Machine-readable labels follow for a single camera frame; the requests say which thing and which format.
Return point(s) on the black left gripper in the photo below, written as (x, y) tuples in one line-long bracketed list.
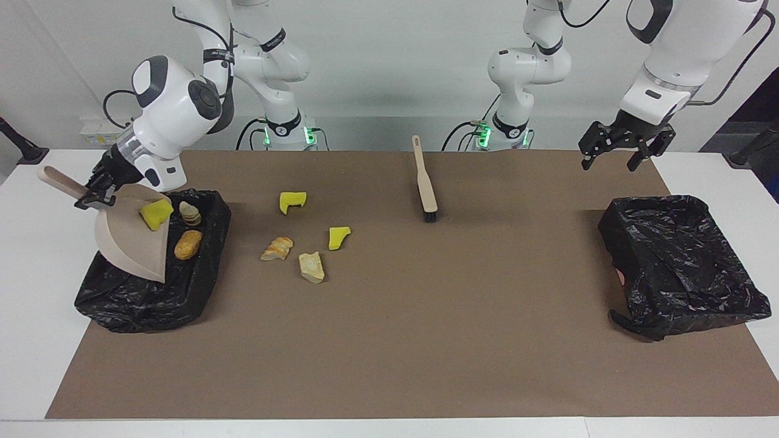
[(636, 125)]

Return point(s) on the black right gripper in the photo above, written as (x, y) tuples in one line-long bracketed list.
[(118, 167)]

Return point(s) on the beige plastic dustpan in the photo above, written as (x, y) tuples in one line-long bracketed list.
[(131, 243)]

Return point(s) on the yellow sponge block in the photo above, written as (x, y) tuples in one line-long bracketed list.
[(156, 214)]

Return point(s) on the pale ridged bread piece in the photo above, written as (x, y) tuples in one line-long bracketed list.
[(190, 214)]

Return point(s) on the brown bread roll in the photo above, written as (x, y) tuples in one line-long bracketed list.
[(188, 244)]

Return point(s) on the beige brush with black bristles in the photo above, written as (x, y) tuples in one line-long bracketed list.
[(426, 182)]

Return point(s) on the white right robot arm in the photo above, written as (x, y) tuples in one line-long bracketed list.
[(176, 109)]

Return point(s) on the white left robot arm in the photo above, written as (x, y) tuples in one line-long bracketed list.
[(529, 67)]

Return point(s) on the black bag lined bin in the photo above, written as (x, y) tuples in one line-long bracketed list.
[(675, 267), (182, 292)]

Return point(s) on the black stand leg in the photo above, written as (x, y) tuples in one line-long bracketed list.
[(21, 146), (751, 149)]

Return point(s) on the dark cabinet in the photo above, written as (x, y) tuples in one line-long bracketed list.
[(761, 100)]

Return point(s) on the striped orange bread piece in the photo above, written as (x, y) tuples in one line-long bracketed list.
[(277, 249)]

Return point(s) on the yellow sponge with square notch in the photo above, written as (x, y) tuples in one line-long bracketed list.
[(288, 199)]

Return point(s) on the pale angular bread chunk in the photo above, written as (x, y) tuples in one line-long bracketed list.
[(311, 267)]

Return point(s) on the yellow sponge with curved notch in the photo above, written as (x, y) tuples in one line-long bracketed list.
[(336, 237)]

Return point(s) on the brown table mat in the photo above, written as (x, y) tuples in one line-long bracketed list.
[(389, 377)]

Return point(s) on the white wall power box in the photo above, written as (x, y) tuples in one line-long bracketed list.
[(97, 131)]

